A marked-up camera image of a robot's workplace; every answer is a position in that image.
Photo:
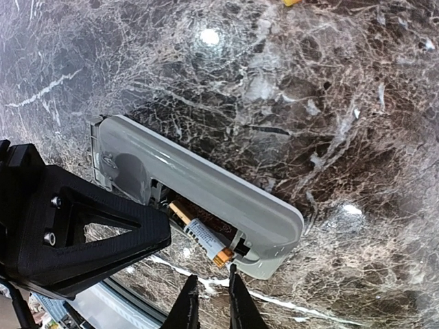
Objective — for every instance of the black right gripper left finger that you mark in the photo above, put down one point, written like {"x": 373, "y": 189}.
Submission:
{"x": 184, "y": 312}

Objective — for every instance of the white remote control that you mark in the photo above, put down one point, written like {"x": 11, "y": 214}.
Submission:
{"x": 260, "y": 229}

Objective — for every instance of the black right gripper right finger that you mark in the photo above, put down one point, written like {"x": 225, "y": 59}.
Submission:
{"x": 243, "y": 312}

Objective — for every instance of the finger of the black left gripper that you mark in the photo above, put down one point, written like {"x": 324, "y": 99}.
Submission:
{"x": 60, "y": 234}

